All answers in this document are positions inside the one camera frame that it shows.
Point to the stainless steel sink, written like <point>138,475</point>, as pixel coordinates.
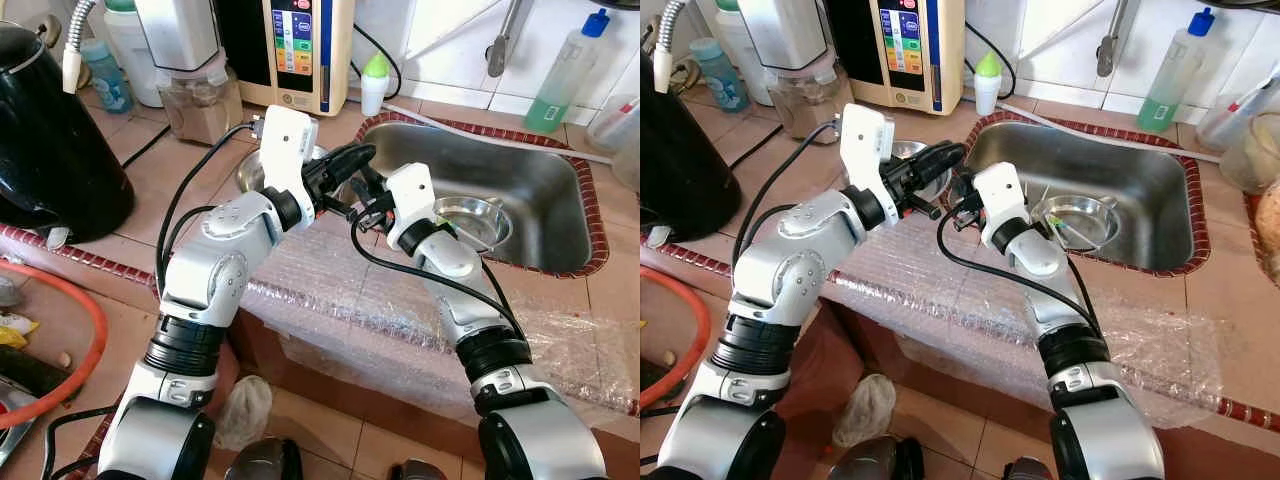
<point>545,200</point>
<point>1160,200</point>

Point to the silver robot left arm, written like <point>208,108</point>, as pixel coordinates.
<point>790,270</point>
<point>200,280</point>

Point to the clear bubble wrap sheet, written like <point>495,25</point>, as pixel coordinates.
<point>900,300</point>
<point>320,300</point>

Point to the metal faucet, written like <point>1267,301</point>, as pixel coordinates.
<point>1108,55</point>
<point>498,55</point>

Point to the dark robot right foot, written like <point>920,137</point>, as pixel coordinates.
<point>417,471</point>
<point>1026,470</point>

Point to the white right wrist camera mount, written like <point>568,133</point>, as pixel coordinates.
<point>410,200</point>
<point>1000,200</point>

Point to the small white bottle green cap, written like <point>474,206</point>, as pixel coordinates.
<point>374,92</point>
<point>987,92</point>

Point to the round steel bowl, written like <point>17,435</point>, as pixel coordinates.
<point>1090,222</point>
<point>485,225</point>

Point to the dark robot left foot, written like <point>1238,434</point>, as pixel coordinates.
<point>875,462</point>
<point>265,462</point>

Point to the orange rimmed basin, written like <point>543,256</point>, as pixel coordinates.
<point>705,335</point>
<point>98,340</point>

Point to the small teal bottle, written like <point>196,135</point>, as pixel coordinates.
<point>718,85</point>
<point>105,85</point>

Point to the yellow wrapper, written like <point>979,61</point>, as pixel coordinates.
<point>18,328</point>

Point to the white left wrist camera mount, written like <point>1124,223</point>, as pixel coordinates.
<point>285,145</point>
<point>865,140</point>

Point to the white appliance housing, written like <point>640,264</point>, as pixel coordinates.
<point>180,35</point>
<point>785,35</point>

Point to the white chopstick green tip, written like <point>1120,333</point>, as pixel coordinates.
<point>452,228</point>
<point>1058,228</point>

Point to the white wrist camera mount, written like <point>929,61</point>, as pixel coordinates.
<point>285,145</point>
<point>865,140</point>
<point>410,200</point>
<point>1000,200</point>

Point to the clear bag of food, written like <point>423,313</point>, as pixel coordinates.
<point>1270,230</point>

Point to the wide clear glass jar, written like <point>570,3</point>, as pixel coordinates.
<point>630,160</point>
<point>1255,160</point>

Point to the green dish soap bottle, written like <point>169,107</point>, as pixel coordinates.
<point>1170,85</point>
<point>560,85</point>

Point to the black kettle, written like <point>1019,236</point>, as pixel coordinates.
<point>685,160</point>
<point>55,150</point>

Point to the beige black water ionizer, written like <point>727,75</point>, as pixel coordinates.
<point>945,60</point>
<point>335,60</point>

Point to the dark robot foot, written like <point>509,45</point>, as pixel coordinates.
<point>417,471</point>
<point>265,462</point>
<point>1026,470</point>
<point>875,462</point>

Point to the glass jar brown contents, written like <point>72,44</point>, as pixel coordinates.
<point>805,108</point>
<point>200,110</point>

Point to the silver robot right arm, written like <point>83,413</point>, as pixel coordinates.
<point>1100,410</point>
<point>520,400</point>

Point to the white jug green lid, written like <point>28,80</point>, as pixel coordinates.
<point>135,55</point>
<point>745,50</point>

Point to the white squeeze tube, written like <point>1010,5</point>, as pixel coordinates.
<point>628,108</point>
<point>1260,95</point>

